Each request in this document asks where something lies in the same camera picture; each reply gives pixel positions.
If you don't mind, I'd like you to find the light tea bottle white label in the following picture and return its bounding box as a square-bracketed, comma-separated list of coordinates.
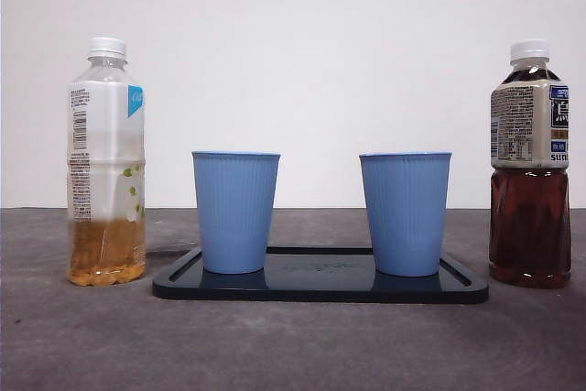
[67, 37, 148, 287]

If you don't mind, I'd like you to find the dark tea bottle beige label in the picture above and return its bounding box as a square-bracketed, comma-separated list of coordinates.
[487, 38, 572, 290]

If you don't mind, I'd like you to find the blue ribbed cup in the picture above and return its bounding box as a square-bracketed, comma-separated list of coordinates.
[358, 150, 453, 277]
[190, 149, 281, 275]

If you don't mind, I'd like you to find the dark navy rectangular tray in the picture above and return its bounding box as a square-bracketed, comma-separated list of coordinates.
[151, 245, 490, 304]

